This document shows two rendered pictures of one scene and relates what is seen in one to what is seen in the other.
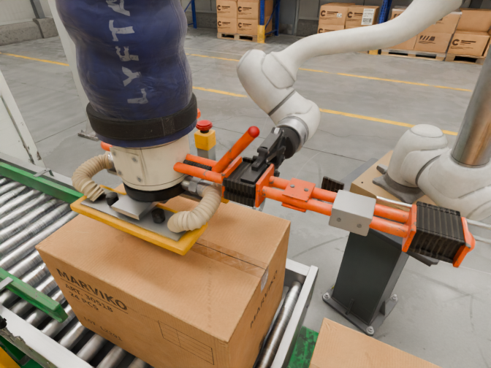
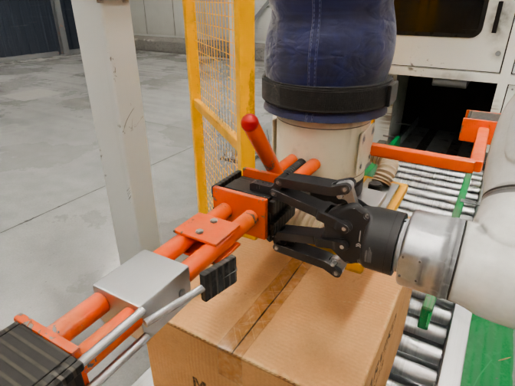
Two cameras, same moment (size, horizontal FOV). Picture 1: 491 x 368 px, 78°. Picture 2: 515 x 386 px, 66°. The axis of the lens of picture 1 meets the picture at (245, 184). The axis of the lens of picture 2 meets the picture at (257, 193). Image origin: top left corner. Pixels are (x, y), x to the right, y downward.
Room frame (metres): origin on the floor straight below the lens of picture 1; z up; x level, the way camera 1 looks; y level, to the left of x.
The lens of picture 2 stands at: (0.56, -0.50, 1.46)
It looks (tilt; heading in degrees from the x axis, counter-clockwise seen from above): 26 degrees down; 94
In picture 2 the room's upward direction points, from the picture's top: straight up
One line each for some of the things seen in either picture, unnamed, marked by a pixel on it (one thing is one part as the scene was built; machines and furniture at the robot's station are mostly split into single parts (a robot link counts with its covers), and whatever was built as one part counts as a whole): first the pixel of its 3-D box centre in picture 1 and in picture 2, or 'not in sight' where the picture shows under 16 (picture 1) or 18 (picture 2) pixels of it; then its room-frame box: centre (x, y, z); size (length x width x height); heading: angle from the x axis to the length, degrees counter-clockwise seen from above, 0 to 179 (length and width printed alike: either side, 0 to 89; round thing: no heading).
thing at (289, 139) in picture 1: (279, 148); (362, 234); (0.66, -0.08, 1.20); 0.09 x 0.07 x 0.08; 155
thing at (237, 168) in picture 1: (248, 180); (254, 201); (0.52, -0.01, 1.20); 0.10 x 0.08 x 0.06; 154
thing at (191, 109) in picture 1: (145, 108); (327, 86); (0.63, 0.22, 1.32); 0.23 x 0.23 x 0.04
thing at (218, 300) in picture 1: (177, 277); (303, 325); (0.62, 0.22, 0.75); 0.60 x 0.40 x 0.40; 64
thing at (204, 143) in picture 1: (212, 218); not in sight; (1.16, 0.17, 0.50); 0.07 x 0.07 x 1.00; 63
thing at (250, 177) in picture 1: (253, 172); (251, 190); (0.52, -0.02, 1.22); 0.07 x 0.03 x 0.01; 155
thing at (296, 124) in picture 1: (288, 136); (426, 251); (0.72, -0.12, 1.20); 0.09 x 0.06 x 0.09; 65
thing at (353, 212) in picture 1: (351, 212); (145, 292); (0.43, -0.20, 1.19); 0.07 x 0.07 x 0.04; 64
